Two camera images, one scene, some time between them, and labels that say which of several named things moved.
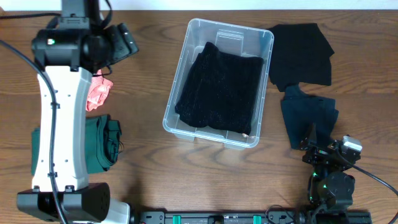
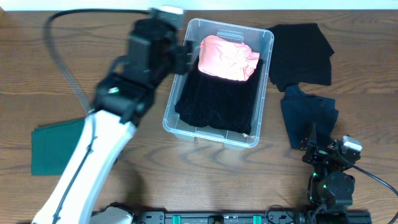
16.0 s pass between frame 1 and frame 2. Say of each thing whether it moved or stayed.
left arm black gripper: moved
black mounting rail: stayed
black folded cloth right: stayed
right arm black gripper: stayed
